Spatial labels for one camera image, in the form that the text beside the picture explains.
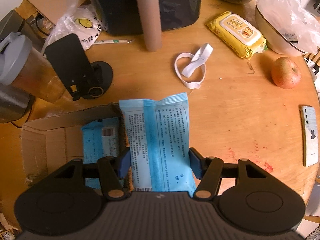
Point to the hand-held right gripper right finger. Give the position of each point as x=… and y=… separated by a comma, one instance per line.
x=196, y=163

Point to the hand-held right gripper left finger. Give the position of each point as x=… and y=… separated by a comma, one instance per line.
x=124, y=162

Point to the small blue packet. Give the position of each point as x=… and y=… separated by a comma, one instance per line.
x=100, y=140

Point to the large blue packet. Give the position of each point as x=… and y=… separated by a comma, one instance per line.
x=160, y=135

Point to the cardboard box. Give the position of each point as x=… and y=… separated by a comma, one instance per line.
x=45, y=142

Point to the wooden desktop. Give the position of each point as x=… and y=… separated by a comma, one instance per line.
x=237, y=120

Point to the rubber band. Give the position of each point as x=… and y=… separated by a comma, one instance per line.
x=90, y=90

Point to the white elastic band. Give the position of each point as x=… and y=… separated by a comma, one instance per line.
x=197, y=60

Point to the black phone stand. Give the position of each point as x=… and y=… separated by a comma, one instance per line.
x=67, y=60

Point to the white smartphone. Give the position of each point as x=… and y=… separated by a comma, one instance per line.
x=311, y=135

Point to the plastic bottle with grey lid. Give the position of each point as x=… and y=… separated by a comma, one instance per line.
x=40, y=77

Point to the paper wrapped chopsticks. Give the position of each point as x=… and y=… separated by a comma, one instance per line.
x=112, y=41

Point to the apple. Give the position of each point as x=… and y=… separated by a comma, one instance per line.
x=285, y=73

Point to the silver rice cooker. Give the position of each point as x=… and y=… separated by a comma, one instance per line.
x=10, y=105

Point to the yellow wet wipes pack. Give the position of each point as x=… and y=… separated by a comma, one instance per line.
x=237, y=30

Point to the white printed plastic bag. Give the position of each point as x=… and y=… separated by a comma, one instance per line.
x=82, y=27

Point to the white bowl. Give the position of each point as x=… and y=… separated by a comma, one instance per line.
x=272, y=35

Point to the white power strip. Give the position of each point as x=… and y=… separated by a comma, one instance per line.
x=313, y=66

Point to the dark blue air fryer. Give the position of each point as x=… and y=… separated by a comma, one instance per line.
x=180, y=2

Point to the bowl with plastic bag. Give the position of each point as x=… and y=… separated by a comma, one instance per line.
x=287, y=2

